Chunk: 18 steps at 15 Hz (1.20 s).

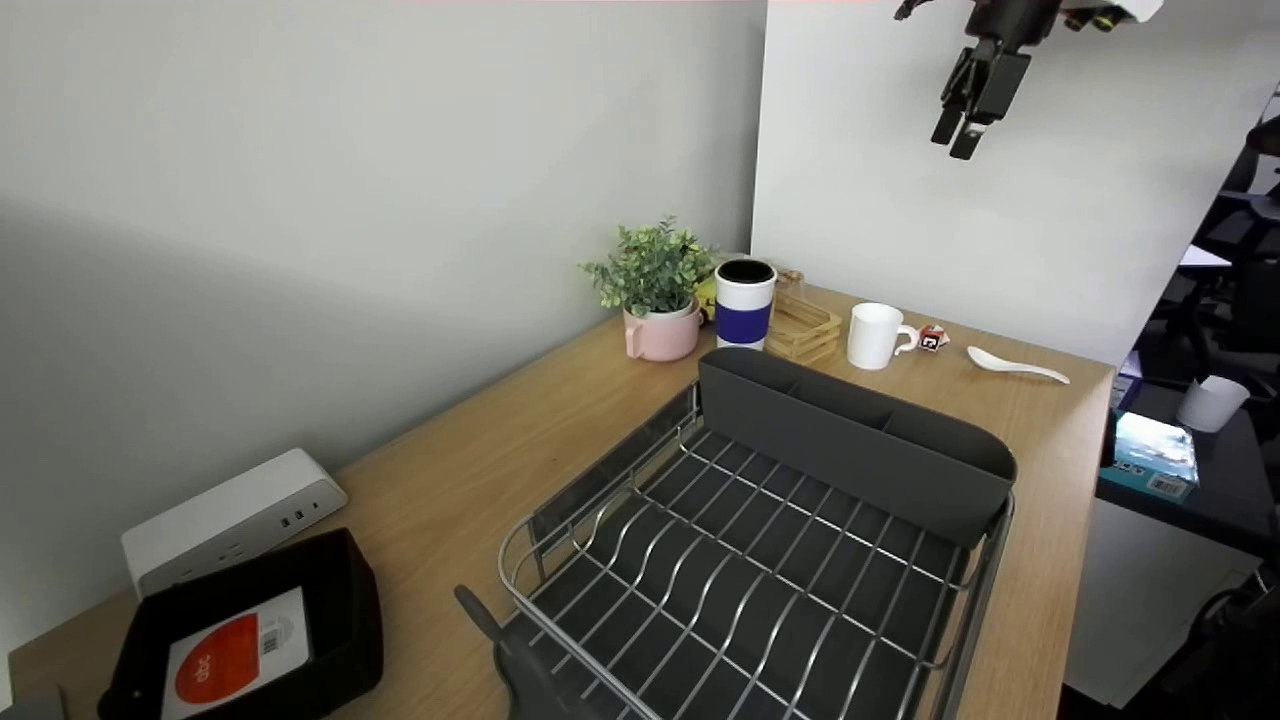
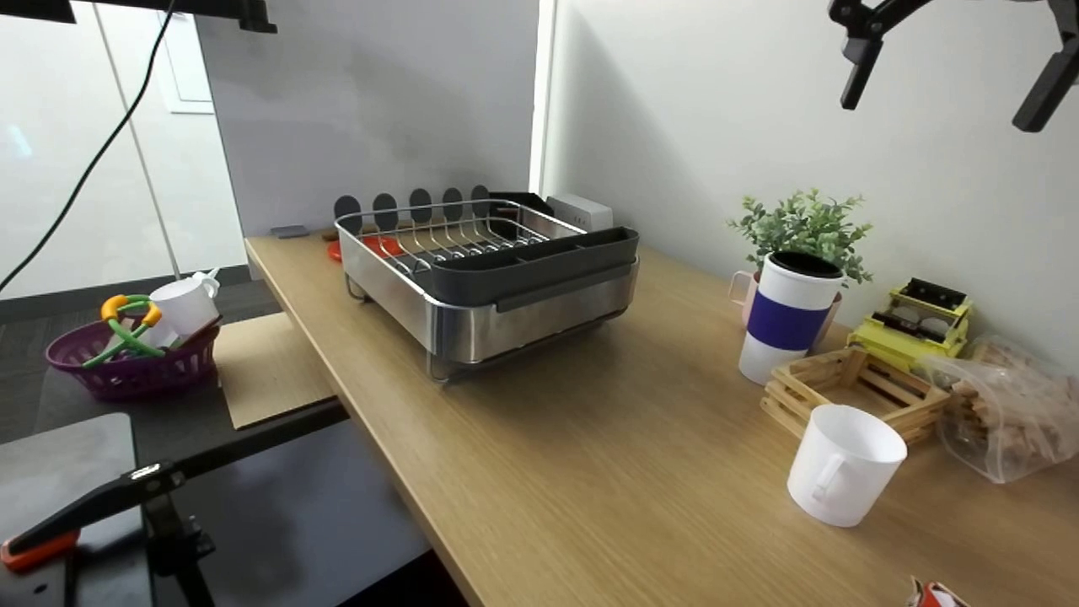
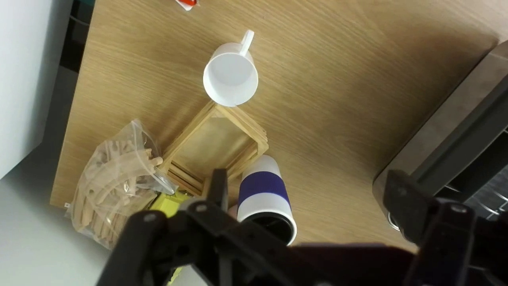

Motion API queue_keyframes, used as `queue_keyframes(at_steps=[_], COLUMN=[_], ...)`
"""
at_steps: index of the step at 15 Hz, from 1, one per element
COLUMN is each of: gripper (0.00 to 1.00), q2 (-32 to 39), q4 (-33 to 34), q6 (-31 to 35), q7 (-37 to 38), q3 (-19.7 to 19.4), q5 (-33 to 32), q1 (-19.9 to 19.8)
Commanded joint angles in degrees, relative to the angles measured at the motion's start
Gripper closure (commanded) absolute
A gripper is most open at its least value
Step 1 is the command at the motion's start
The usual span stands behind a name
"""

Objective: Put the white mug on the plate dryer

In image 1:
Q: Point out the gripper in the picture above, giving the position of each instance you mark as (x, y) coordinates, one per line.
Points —
(1010, 20)

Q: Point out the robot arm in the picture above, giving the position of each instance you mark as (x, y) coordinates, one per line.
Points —
(1140, 8)

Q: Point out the white mug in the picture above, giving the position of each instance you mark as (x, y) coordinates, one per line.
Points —
(873, 335)

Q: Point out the small red and white packet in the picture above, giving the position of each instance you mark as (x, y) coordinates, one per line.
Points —
(932, 339)

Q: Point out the small clear glass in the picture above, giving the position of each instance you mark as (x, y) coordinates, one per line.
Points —
(790, 282)

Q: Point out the white ceramic spoon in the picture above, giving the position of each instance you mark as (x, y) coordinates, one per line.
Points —
(1000, 362)

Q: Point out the wooden slatted holder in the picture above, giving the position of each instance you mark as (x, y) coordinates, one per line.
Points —
(803, 328)

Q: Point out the white and blue tumbler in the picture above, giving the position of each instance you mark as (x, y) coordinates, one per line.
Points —
(744, 305)

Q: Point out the black office chair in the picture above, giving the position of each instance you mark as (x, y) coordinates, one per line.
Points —
(1240, 280)

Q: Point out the yellow object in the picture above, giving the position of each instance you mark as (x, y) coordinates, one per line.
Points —
(706, 298)

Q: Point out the grey cutlery holder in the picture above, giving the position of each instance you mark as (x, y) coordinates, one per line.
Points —
(850, 440)

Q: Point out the green plant in pink pot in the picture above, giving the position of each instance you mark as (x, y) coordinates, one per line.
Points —
(655, 285)

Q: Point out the white paper cup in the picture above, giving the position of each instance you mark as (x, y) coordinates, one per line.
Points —
(1211, 403)

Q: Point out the blue cardboard box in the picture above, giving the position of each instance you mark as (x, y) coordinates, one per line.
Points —
(1152, 455)

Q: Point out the black desk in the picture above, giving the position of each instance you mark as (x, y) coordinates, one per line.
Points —
(1235, 490)

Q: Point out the white power strip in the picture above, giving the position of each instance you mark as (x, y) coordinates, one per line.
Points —
(230, 520)

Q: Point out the black box with orange label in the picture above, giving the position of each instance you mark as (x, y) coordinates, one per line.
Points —
(250, 640)

